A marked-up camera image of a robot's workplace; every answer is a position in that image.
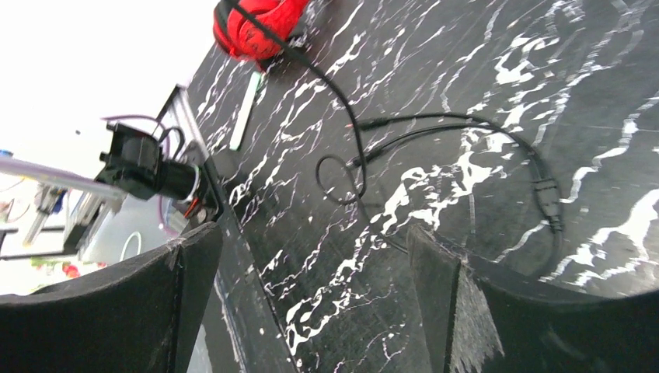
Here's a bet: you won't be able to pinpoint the red headphones with cable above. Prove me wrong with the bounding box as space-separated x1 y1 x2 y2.
213 0 309 62

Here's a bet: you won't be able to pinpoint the white green marker pen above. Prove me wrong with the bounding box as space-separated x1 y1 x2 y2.
228 71 263 151

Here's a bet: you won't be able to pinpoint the blue black headphones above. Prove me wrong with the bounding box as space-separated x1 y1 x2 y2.
221 0 566 281

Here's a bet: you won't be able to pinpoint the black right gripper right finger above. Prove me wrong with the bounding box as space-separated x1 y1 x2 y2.
406 226 658 372

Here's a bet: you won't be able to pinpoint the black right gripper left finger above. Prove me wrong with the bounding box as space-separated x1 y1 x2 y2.
0 222 225 373

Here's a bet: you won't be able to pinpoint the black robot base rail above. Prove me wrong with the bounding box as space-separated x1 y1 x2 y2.
157 85 297 372

